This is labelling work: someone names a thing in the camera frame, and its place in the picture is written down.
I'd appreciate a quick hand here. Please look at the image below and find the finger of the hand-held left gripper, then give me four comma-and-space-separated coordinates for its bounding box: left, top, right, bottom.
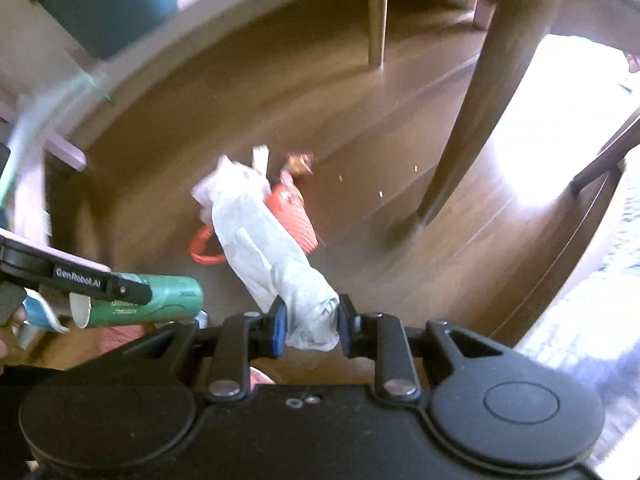
106, 271, 154, 307

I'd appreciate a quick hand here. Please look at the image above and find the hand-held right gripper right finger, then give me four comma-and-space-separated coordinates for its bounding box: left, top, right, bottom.
336, 294, 507, 405

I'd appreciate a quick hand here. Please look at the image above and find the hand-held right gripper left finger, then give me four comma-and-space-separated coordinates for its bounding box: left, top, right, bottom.
125, 295, 288, 404

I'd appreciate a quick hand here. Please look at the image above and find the green cardboard tube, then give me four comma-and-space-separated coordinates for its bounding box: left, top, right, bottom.
70, 273, 205, 330

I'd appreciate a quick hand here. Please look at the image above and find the white paper wrap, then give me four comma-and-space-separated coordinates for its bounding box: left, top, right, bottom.
192, 155, 342, 352

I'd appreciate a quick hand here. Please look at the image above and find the red snack packet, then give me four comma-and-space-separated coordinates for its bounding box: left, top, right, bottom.
188, 170, 321, 266

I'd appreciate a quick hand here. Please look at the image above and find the pink cloth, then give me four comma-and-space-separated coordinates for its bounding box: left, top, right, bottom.
99, 324, 157, 357

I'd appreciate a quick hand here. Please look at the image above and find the pink and cream desk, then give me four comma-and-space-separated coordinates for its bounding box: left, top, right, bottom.
0, 0, 497, 172

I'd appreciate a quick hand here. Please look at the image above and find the brown gold candy wrapper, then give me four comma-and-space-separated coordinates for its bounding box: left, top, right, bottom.
281, 151, 317, 177

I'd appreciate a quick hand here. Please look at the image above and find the teal bin with black bag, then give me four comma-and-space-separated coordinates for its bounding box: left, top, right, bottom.
21, 0, 180, 61

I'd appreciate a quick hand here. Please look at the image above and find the dark wooden chair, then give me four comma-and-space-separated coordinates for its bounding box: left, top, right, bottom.
366, 0, 552, 227

